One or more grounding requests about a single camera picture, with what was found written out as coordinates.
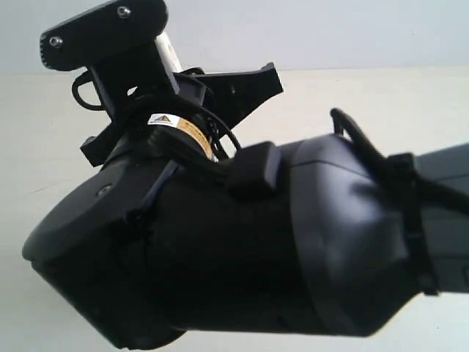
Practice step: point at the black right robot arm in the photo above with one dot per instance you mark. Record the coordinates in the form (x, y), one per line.
(322, 236)

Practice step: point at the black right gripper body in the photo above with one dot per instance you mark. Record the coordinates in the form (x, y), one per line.
(225, 99)

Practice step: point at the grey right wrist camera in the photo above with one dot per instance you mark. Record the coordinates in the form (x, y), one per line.
(103, 31)

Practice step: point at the white wooden paint brush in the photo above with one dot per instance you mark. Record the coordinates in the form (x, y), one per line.
(167, 52)

